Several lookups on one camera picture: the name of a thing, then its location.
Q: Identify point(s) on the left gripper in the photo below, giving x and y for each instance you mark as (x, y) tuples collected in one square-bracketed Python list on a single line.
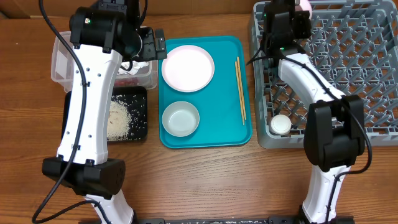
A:
[(151, 51)]

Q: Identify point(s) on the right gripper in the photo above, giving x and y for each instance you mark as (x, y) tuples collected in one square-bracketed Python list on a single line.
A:
[(299, 18)]

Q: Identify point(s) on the white bowl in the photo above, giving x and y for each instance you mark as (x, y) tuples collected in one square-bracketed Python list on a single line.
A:
[(303, 5)]

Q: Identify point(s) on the white napkin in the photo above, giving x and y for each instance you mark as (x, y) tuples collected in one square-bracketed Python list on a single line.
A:
[(133, 68)]

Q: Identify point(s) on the red snack wrapper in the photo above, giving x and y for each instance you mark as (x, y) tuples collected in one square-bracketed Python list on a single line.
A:
[(126, 82)]

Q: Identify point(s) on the grey bowl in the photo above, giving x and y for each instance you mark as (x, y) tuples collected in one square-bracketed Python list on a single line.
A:
[(180, 119)]

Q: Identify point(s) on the white rice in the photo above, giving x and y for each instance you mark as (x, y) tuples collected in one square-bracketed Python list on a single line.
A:
[(119, 119)]

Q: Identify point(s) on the small white cup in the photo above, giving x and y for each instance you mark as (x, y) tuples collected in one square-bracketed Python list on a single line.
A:
[(280, 125)]

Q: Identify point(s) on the wooden chopstick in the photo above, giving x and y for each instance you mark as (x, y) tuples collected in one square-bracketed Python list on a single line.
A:
[(241, 87), (239, 93)]

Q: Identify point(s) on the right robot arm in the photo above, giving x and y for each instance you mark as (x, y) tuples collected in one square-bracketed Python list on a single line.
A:
[(334, 133)]

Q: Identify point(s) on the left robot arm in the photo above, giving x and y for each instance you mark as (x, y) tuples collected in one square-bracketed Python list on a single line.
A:
[(102, 37)]

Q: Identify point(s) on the clear plastic bin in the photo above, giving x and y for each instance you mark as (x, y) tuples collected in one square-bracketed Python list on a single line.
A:
[(62, 70)]

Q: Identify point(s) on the large white plate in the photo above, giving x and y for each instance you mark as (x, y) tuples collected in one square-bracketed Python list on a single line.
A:
[(188, 68)]

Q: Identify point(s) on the black tray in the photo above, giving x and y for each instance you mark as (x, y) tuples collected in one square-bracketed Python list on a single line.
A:
[(136, 112)]

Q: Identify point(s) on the grey dish rack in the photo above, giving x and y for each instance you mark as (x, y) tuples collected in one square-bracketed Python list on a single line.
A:
[(354, 46)]

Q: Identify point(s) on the teal serving tray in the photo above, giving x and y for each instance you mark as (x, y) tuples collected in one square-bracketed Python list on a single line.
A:
[(217, 103)]

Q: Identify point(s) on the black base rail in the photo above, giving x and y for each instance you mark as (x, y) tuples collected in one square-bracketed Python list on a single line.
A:
[(269, 220)]

